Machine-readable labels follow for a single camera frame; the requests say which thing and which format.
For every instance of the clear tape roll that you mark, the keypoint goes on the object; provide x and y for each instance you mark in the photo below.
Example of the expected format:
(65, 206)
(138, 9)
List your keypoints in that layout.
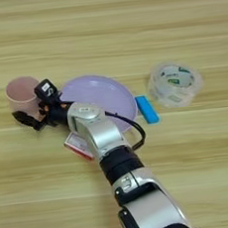
(174, 83)

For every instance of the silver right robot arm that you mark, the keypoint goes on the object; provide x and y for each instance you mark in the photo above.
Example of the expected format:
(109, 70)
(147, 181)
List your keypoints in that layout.
(104, 133)

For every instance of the pink plastic cup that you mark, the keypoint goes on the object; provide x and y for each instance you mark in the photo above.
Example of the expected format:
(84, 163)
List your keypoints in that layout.
(20, 92)

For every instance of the blue eraser block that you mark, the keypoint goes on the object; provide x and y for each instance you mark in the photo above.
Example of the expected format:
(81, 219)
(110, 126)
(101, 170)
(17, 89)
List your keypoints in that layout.
(147, 109)

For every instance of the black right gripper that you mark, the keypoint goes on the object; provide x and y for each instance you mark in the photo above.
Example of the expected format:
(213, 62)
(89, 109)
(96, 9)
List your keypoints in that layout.
(56, 113)

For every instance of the red and white small box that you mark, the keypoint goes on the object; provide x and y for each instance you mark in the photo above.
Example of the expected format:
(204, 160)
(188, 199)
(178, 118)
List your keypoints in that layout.
(76, 145)

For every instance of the purple round plate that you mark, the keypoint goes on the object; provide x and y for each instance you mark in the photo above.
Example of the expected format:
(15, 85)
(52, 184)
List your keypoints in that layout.
(104, 93)

